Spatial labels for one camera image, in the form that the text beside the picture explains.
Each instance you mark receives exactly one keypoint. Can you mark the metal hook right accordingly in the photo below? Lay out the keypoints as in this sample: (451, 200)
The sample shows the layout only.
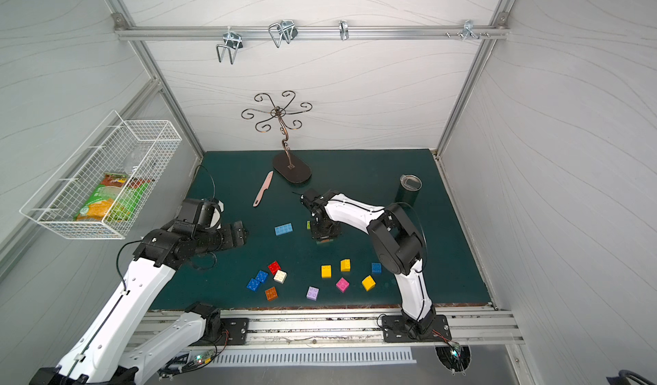
(467, 32)

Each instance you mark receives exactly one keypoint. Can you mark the brown metal cup tree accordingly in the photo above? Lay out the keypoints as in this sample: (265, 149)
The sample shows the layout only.
(286, 164)

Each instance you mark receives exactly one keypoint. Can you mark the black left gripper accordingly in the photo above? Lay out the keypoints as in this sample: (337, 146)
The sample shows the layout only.
(238, 233)

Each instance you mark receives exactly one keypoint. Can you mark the blue lego brick upper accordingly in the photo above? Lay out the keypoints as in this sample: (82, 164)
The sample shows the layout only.
(262, 277)

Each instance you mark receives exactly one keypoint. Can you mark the purple lego brick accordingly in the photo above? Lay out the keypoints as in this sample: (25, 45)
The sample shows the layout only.
(312, 293)

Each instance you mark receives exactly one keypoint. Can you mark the aluminium top rail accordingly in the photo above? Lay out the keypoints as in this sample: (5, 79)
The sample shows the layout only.
(307, 33)

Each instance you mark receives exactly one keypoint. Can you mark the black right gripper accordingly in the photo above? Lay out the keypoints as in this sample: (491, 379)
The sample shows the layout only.
(323, 229)

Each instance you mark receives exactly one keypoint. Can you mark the blue lego brick lower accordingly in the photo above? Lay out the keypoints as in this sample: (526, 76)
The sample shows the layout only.
(253, 285)

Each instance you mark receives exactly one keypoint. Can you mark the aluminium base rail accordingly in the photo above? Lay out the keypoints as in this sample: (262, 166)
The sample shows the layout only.
(368, 327)

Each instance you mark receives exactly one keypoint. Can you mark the green table mat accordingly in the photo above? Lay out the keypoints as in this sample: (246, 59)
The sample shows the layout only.
(372, 177)

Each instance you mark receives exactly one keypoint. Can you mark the cream lego brick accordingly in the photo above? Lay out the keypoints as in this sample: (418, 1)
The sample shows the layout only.
(280, 276)

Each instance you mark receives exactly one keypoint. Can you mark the pink lego brick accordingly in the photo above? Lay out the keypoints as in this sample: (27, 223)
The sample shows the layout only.
(342, 285)

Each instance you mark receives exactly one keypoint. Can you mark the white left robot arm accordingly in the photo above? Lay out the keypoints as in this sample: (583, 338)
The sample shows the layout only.
(103, 356)

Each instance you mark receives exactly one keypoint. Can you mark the yellow lego brick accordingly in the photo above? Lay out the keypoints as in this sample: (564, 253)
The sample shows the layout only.
(326, 271)
(368, 283)
(345, 265)

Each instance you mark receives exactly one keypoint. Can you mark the red lego brick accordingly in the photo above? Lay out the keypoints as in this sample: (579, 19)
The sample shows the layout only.
(274, 268)

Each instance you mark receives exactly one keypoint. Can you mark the metal double hook middle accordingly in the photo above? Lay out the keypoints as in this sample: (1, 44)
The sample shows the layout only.
(284, 31)

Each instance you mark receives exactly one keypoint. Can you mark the yellow lego brick left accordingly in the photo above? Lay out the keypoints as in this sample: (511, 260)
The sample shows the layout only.
(326, 271)

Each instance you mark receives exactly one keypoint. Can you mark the green snack bag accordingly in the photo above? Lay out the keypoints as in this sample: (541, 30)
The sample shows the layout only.
(115, 199)

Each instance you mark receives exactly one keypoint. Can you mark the metal single hook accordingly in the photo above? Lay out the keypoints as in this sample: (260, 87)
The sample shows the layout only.
(343, 30)

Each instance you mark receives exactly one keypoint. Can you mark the metal double hook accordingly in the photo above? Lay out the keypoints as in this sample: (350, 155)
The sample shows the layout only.
(229, 48)
(284, 31)

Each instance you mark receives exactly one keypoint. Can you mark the pink plastic knife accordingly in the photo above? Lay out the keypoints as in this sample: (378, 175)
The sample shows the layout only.
(265, 186)

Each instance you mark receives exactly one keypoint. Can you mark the white wire basket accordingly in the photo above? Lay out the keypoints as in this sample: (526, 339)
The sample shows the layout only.
(137, 148)

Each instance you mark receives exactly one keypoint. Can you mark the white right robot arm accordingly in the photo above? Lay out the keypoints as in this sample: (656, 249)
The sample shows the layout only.
(400, 248)

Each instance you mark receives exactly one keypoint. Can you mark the dark green metal tumbler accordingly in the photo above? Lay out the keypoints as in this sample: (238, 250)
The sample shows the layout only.
(408, 189)

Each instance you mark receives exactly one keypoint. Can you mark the yellow lego brick middle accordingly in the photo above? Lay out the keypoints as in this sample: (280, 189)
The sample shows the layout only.
(345, 265)

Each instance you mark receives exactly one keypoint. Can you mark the yellow lego brick right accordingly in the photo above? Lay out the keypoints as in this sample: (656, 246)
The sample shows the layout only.
(368, 283)

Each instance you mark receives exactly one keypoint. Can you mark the metal double hook left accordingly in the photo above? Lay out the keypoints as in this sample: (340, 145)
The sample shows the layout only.
(229, 48)

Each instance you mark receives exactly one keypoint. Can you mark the light blue lego plate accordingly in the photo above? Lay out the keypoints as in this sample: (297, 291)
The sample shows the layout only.
(283, 229)

